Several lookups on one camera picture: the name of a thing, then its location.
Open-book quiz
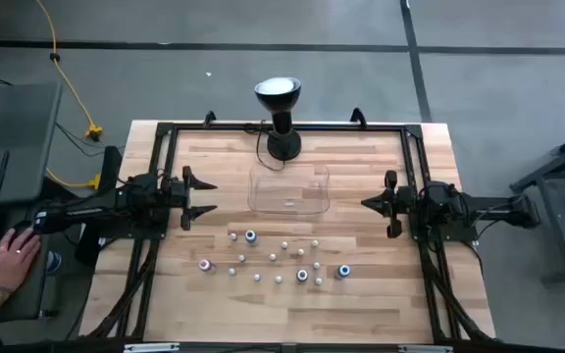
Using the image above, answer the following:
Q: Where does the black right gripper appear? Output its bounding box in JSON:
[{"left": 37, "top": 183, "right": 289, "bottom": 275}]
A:
[{"left": 360, "top": 169, "right": 422, "bottom": 240}]

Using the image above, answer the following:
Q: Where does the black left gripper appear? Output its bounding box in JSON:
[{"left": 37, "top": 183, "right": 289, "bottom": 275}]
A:
[{"left": 162, "top": 165, "right": 219, "bottom": 232}]

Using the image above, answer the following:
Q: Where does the clear plastic bin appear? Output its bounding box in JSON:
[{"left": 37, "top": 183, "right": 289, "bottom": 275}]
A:
[{"left": 247, "top": 161, "right": 332, "bottom": 216}]

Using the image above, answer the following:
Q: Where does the black flat monitor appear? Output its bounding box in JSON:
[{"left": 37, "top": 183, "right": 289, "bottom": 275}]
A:
[{"left": 74, "top": 145, "right": 125, "bottom": 269}]

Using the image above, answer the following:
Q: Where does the black gooseneck desk lamp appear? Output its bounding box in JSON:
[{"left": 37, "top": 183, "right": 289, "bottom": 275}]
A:
[{"left": 254, "top": 76, "right": 304, "bottom": 163}]

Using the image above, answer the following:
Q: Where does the blue shoe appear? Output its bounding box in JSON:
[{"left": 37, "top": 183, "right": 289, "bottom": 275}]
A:
[{"left": 45, "top": 250, "right": 64, "bottom": 276}]

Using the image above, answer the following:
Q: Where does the dark metal side table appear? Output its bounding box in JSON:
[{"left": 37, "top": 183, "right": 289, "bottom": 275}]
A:
[{"left": 509, "top": 122, "right": 565, "bottom": 285}]

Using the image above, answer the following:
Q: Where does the person's hand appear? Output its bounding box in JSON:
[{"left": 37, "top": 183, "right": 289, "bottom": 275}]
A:
[{"left": 0, "top": 226, "right": 43, "bottom": 294}]

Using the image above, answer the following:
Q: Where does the black pen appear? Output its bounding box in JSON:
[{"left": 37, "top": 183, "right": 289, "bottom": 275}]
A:
[{"left": 0, "top": 149, "right": 12, "bottom": 194}]

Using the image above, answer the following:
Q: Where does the grey desk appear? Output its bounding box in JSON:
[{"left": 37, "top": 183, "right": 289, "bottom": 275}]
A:
[{"left": 0, "top": 80, "right": 64, "bottom": 326}]

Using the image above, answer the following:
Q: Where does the black lamp cable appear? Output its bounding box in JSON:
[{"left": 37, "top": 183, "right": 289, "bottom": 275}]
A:
[{"left": 242, "top": 120, "right": 287, "bottom": 173}]

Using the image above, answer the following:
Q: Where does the yellow extension cable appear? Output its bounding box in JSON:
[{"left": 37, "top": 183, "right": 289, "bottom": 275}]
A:
[
  {"left": 35, "top": 0, "right": 105, "bottom": 143},
  {"left": 45, "top": 168, "right": 103, "bottom": 191}
]

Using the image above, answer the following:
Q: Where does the silver metal bracket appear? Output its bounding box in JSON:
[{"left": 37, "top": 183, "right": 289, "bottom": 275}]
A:
[
  {"left": 123, "top": 342, "right": 180, "bottom": 353},
  {"left": 397, "top": 344, "right": 454, "bottom": 353}
]

